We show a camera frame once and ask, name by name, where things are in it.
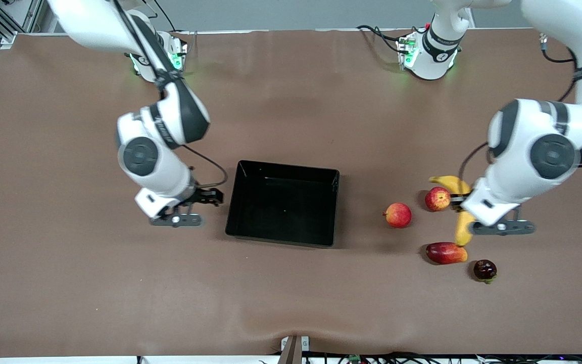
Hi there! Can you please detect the brown table mat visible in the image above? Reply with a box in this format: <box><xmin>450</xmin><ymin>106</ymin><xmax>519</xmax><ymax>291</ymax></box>
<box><xmin>0</xmin><ymin>28</ymin><xmax>582</xmax><ymax>357</ymax></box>

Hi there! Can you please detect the red mango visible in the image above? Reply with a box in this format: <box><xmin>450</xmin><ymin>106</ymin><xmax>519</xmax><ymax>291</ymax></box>
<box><xmin>425</xmin><ymin>242</ymin><xmax>469</xmax><ymax>265</ymax></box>

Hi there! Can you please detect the black rectangular plastic box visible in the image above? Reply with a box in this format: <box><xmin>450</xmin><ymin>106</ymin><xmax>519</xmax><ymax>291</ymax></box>
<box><xmin>225</xmin><ymin>160</ymin><xmax>341</xmax><ymax>248</ymax></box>

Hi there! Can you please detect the red apple left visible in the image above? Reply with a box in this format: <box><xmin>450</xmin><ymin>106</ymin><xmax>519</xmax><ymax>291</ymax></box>
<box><xmin>383</xmin><ymin>202</ymin><xmax>413</xmax><ymax>229</ymax></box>

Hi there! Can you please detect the dark purple mangosteen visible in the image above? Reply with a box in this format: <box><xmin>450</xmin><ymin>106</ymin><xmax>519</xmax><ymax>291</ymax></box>
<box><xmin>473</xmin><ymin>259</ymin><xmax>498</xmax><ymax>284</ymax></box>

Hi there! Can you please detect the yellow banana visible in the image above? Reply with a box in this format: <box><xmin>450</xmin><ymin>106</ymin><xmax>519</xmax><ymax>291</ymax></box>
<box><xmin>428</xmin><ymin>175</ymin><xmax>476</xmax><ymax>247</ymax></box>

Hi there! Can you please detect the metal table clamp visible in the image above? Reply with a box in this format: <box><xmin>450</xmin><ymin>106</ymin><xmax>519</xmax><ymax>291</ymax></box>
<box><xmin>280</xmin><ymin>335</ymin><xmax>311</xmax><ymax>364</ymax></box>

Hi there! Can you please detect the red yellow apple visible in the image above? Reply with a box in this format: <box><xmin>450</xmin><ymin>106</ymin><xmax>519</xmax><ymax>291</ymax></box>
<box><xmin>425</xmin><ymin>186</ymin><xmax>452</xmax><ymax>212</ymax></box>

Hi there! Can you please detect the black arm base cable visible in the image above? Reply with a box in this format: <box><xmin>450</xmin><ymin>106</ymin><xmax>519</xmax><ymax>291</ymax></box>
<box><xmin>356</xmin><ymin>24</ymin><xmax>404</xmax><ymax>54</ymax></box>

